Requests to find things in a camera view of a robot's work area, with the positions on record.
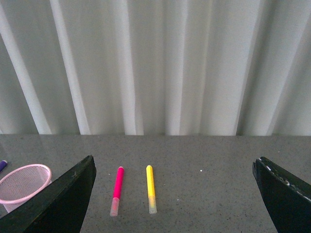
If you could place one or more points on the purple pen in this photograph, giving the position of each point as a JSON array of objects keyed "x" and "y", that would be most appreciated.
[{"x": 3, "y": 165}]

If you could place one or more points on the pink pen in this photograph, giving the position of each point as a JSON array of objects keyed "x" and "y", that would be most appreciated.
[{"x": 117, "y": 192}]

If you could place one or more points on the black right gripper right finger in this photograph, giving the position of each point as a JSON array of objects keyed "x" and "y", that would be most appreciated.
[{"x": 287, "y": 198}]

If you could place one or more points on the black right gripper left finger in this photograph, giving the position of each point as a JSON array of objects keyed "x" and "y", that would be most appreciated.
[{"x": 59, "y": 208}]

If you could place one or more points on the white curtain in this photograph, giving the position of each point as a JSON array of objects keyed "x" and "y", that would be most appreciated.
[{"x": 169, "y": 67}]

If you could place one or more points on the yellow pen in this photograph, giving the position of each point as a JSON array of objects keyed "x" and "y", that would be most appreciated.
[{"x": 151, "y": 190}]

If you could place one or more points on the pink mesh cup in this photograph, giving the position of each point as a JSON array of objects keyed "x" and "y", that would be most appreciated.
[{"x": 22, "y": 184}]

